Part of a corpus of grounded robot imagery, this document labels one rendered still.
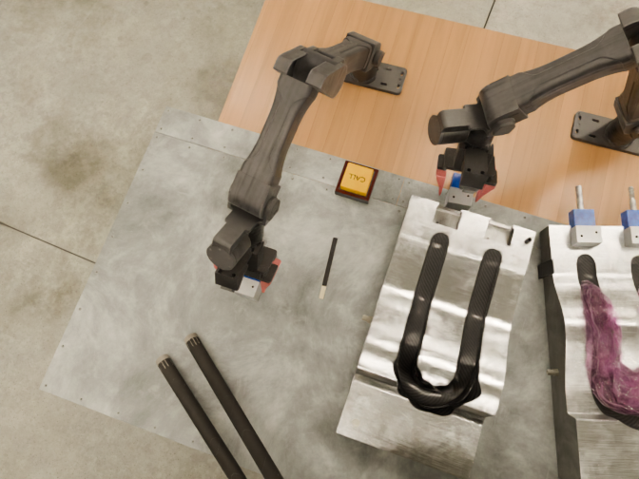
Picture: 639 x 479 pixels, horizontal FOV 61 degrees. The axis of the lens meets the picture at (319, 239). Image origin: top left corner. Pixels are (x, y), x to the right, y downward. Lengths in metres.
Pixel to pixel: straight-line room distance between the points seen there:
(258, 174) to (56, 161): 1.58
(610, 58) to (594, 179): 0.43
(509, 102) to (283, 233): 0.54
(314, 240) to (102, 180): 1.28
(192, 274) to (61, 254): 1.12
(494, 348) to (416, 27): 0.80
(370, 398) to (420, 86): 0.73
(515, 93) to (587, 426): 0.61
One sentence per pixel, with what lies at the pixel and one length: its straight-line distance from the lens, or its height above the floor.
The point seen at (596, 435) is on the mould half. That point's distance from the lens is 1.14.
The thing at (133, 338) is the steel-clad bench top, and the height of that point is 0.80.
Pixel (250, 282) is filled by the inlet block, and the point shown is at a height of 0.85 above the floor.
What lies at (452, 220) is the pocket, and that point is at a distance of 1.17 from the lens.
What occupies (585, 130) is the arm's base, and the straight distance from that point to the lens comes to 1.39.
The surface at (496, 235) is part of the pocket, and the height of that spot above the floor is 0.86.
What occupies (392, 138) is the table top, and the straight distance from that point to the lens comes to 1.29.
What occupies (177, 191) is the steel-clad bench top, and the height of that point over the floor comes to 0.80.
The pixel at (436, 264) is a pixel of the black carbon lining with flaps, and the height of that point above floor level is 0.88.
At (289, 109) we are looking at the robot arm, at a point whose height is 1.15.
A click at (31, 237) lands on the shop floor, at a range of 2.36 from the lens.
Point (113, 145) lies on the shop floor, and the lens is 2.35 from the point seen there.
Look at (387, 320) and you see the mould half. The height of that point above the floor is 0.91.
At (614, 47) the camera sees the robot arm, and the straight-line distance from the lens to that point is 1.00.
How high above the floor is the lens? 1.96
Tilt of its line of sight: 75 degrees down
